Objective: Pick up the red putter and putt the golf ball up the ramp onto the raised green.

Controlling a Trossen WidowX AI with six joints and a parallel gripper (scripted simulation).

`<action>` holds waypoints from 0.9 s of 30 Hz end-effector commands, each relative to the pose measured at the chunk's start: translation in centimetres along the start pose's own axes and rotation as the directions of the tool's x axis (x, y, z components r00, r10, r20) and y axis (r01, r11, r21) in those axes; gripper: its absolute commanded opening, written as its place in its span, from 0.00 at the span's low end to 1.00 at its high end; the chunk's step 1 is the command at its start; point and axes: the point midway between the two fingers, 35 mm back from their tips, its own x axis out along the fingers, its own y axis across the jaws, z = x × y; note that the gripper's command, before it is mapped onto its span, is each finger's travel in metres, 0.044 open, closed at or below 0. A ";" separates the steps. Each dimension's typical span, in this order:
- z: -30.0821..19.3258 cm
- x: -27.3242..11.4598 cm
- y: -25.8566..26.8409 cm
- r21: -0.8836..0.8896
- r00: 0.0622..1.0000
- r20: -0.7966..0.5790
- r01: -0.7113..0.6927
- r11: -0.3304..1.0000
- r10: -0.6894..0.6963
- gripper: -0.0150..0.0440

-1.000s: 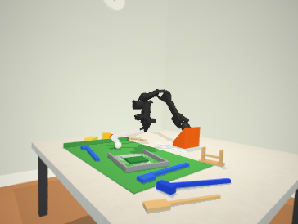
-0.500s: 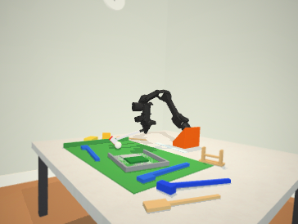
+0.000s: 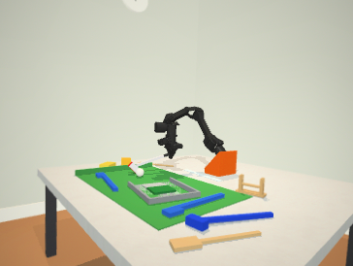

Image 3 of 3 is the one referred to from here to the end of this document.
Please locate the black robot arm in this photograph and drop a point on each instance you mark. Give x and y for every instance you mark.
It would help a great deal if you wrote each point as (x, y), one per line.
(170, 126)

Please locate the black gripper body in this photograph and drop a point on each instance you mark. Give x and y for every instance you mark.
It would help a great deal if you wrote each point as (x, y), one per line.
(173, 144)

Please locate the yellow flat block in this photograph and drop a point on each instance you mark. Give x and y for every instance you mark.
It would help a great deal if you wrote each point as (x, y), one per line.
(107, 164)

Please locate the white golf ball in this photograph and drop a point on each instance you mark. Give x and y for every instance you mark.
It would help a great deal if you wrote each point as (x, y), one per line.
(139, 172)

